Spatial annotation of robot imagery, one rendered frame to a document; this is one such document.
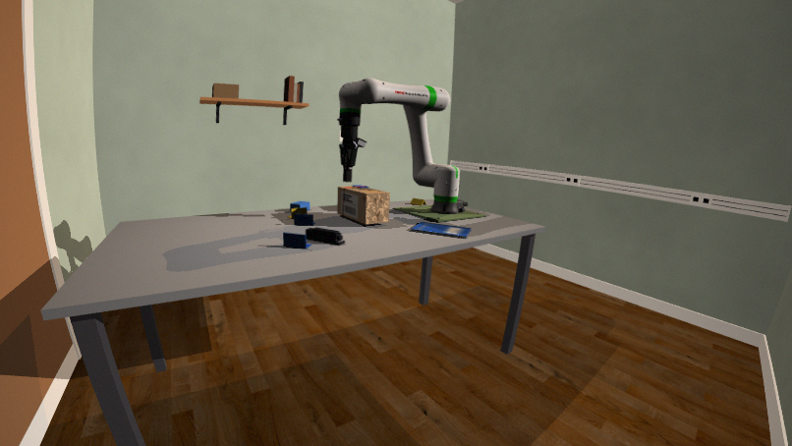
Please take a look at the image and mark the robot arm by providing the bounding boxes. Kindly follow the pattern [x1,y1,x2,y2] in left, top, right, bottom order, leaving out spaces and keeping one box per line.
[337,78,468,214]

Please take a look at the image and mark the tan cardboard box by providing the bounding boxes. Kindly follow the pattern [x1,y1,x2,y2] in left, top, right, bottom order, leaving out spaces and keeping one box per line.
[337,187,390,225]

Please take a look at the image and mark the blue notebook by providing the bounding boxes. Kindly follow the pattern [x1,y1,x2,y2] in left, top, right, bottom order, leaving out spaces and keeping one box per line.
[411,222,472,239]

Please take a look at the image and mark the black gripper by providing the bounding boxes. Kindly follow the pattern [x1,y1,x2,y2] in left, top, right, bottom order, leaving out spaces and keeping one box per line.
[339,126,359,182]

